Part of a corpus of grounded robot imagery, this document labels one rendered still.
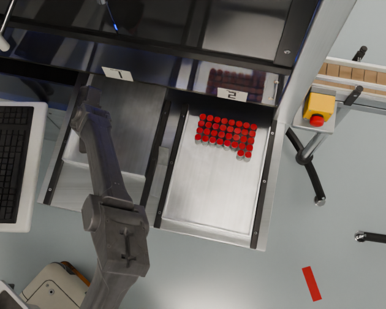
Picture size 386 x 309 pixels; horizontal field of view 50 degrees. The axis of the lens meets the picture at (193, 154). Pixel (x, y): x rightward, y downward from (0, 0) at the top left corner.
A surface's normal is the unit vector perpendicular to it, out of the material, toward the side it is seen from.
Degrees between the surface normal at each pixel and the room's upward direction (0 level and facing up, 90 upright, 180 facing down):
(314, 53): 90
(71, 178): 0
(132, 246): 47
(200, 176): 0
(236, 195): 0
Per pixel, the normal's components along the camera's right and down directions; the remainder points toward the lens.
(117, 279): 0.38, 0.41
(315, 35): -0.21, 0.94
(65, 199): -0.04, -0.29
